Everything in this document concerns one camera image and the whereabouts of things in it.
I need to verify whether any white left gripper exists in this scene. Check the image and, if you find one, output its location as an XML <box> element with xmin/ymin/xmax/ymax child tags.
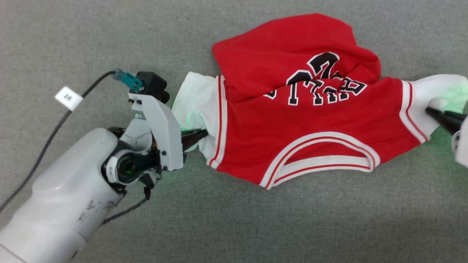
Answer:
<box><xmin>119</xmin><ymin>93</ymin><xmax>209</xmax><ymax>172</ymax></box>

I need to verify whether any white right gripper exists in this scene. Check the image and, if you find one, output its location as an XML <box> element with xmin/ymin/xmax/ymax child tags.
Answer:
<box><xmin>425</xmin><ymin>106</ymin><xmax>468</xmax><ymax>169</ymax></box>

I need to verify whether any teal cable connector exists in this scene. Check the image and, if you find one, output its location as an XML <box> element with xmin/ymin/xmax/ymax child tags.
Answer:
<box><xmin>113</xmin><ymin>68</ymin><xmax>143</xmax><ymax>93</ymax></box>

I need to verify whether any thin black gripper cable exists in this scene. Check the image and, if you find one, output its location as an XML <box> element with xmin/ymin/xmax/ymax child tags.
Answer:
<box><xmin>100</xmin><ymin>186</ymin><xmax>152</xmax><ymax>225</ymax></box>

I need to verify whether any black camera cable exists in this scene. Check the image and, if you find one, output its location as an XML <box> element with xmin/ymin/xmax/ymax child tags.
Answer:
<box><xmin>0</xmin><ymin>70</ymin><xmax>118</xmax><ymax>214</ymax></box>

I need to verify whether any red and white basketball jersey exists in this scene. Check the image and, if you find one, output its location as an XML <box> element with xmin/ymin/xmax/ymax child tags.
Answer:
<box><xmin>171</xmin><ymin>13</ymin><xmax>468</xmax><ymax>191</ymax></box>

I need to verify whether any white cable label tag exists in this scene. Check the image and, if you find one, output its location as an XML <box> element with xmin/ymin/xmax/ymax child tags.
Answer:
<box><xmin>54</xmin><ymin>86</ymin><xmax>84</xmax><ymax>111</ymax></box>

